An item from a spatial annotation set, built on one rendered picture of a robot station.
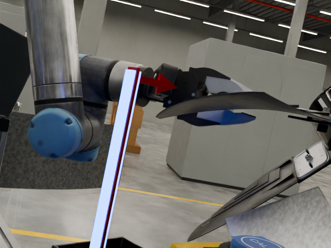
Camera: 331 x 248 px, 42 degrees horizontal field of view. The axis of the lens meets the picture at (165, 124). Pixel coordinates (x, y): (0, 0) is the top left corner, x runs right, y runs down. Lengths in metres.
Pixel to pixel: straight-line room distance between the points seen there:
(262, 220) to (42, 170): 1.91
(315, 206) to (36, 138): 0.42
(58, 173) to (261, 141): 5.00
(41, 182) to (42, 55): 1.84
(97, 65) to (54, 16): 0.14
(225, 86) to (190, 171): 6.17
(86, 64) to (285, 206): 0.41
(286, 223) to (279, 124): 6.57
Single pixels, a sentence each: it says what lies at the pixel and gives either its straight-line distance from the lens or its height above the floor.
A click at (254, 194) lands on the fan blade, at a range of 0.83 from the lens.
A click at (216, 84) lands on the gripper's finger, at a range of 0.71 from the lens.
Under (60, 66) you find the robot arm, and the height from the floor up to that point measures 1.18.
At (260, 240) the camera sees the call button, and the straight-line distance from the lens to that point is 0.31.
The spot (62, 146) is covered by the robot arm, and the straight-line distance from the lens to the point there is 0.65.
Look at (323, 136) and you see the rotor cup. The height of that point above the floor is 1.16.
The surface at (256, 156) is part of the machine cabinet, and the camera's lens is 7.14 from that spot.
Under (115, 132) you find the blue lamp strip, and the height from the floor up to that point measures 1.11.
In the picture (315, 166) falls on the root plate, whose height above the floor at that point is 1.11.
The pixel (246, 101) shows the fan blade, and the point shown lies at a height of 1.18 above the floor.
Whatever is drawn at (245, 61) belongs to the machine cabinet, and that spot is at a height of 2.02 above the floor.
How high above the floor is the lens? 1.16
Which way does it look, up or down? 3 degrees down
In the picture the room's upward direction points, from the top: 12 degrees clockwise
